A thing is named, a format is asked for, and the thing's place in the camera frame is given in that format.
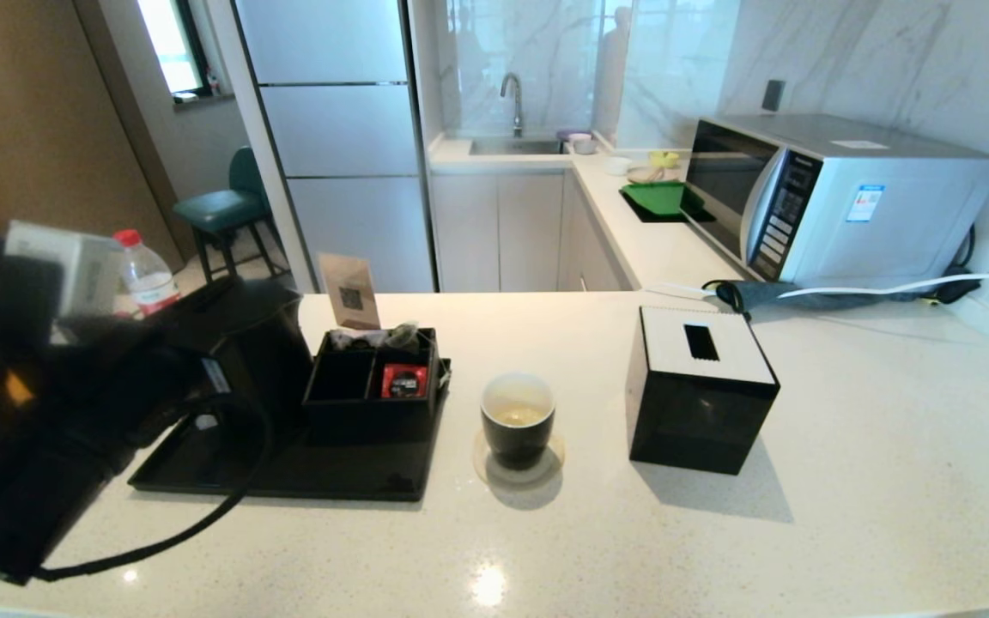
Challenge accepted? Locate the black electric kettle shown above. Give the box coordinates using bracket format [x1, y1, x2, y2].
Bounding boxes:
[144, 279, 315, 432]

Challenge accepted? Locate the black serving tray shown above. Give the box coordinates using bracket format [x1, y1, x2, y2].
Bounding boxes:
[128, 356, 452, 504]

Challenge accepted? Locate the black compartment organizer box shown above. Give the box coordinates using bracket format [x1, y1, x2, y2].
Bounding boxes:
[301, 327, 445, 445]

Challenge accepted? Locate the small red-capped water bottle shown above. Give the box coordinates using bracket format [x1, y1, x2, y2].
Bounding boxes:
[114, 229, 180, 315]

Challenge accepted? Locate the small orange object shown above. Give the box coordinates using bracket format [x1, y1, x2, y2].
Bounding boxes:
[5, 369, 37, 409]

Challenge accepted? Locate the brown QR code card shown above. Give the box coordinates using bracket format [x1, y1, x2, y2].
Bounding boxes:
[317, 251, 381, 330]

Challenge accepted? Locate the green upholstered chair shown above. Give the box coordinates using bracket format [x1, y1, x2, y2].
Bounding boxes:
[173, 148, 289, 288]

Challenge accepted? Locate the red Nescafe sachet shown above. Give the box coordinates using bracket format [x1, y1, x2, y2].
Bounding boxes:
[381, 363, 429, 399]

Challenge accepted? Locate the brown wooden door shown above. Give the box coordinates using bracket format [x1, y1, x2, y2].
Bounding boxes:
[0, 0, 186, 284]

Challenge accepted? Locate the clear glass coaster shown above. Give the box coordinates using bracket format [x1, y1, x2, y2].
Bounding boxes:
[472, 429, 566, 488]

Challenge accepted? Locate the black cup white inside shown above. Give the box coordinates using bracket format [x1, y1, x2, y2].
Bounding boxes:
[481, 372, 557, 471]

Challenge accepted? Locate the white base cabinet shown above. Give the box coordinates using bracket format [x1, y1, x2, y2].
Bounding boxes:
[430, 167, 633, 293]

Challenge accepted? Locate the bright window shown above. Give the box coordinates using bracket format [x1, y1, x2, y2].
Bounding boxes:
[136, 0, 212, 100]

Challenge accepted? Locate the steel kitchen sink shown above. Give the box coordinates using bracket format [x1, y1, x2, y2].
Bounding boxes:
[469, 137, 566, 158]

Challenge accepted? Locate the chrome kitchen faucet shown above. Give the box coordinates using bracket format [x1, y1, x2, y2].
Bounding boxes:
[500, 73, 528, 139]

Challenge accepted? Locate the green cutting board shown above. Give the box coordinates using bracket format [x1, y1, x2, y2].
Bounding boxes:
[620, 181, 706, 218]

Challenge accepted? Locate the black tissue box white lid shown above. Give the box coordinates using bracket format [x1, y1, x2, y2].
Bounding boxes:
[625, 306, 782, 476]

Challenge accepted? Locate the silver microwave oven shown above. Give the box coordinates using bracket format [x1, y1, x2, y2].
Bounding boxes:
[683, 114, 989, 287]

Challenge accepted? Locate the black power cable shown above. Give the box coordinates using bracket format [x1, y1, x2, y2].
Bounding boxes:
[924, 225, 989, 306]

